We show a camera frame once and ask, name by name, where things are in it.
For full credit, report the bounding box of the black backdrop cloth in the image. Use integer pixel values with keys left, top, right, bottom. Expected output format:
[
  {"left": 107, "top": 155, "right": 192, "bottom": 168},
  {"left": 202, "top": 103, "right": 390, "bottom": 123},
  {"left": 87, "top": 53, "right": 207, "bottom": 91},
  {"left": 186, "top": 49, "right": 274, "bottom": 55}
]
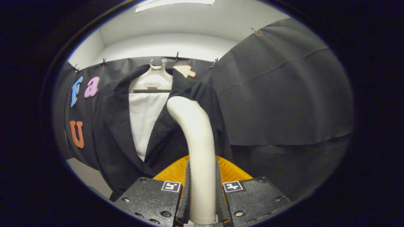
[{"left": 51, "top": 18, "right": 354, "bottom": 202}]

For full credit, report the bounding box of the white cloth panel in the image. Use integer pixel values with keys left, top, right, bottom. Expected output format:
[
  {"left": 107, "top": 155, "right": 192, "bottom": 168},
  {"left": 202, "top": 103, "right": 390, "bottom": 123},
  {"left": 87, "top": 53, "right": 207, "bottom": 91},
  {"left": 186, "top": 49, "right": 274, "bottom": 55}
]
[{"left": 129, "top": 92, "right": 171, "bottom": 162}]

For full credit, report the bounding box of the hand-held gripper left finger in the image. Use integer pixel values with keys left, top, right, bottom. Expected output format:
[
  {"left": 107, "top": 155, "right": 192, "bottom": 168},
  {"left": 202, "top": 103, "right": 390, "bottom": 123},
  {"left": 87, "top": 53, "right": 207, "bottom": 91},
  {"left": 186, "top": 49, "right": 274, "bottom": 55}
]
[{"left": 114, "top": 154, "right": 192, "bottom": 227}]

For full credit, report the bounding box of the white plastic hanger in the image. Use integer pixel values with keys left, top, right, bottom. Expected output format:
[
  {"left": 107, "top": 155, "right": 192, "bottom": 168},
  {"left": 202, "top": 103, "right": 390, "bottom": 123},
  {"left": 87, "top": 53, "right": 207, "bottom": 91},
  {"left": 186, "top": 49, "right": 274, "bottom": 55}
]
[{"left": 128, "top": 59, "right": 174, "bottom": 94}]

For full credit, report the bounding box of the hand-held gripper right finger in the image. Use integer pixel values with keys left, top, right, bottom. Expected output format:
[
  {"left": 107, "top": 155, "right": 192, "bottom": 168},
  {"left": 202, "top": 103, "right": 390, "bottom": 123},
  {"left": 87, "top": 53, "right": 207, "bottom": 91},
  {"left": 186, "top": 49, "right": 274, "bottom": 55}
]
[{"left": 216, "top": 154, "right": 291, "bottom": 226}]

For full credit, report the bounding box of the white garment steamer head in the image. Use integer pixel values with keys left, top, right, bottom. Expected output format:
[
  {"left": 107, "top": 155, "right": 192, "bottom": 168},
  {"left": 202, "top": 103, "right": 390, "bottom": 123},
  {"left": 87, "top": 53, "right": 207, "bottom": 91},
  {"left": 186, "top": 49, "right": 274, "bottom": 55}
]
[{"left": 166, "top": 96, "right": 218, "bottom": 225}]

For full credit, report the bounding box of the ceiling light panel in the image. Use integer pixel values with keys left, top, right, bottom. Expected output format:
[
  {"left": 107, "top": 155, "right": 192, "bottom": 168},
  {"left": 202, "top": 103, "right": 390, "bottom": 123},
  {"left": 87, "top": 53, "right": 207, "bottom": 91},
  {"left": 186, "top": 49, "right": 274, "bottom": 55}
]
[{"left": 136, "top": 0, "right": 215, "bottom": 13}]

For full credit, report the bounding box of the row of backdrop clips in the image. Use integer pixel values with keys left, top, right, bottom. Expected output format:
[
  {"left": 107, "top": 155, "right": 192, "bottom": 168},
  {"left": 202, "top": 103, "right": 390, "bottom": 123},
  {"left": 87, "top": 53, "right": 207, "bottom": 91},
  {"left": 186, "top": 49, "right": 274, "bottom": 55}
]
[{"left": 73, "top": 27, "right": 259, "bottom": 74}]

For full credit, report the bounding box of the grey cabinet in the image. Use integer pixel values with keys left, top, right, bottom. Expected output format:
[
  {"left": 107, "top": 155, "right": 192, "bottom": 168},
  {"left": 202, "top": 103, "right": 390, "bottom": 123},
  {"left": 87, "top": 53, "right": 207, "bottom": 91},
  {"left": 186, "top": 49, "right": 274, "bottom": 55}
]
[{"left": 66, "top": 157, "right": 115, "bottom": 200}]

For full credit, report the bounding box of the black suit jacket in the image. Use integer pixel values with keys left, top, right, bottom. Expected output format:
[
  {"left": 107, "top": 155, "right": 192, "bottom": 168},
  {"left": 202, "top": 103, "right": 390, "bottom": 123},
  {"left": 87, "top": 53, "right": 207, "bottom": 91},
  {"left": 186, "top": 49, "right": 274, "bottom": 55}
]
[{"left": 93, "top": 65, "right": 234, "bottom": 202}]

